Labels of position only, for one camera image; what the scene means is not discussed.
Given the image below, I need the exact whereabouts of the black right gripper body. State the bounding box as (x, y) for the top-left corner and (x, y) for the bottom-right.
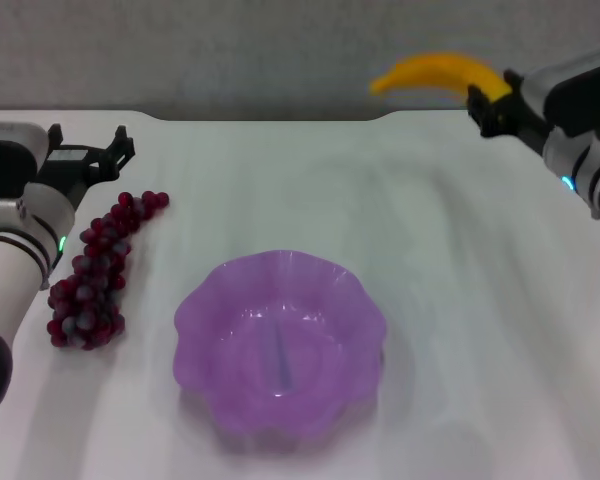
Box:
(505, 82), (554, 154)

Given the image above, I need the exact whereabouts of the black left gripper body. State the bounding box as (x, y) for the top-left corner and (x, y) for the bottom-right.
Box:
(37, 143), (105, 211)

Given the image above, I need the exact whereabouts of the yellow banana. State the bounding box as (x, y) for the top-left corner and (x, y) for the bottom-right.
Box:
(368, 51), (514, 104)

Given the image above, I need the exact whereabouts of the red grape bunch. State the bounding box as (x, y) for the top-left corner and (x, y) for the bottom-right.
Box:
(46, 190), (170, 351)

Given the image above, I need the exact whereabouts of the purple wavy plastic plate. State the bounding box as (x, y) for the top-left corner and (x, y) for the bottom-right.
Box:
(172, 251), (389, 454)

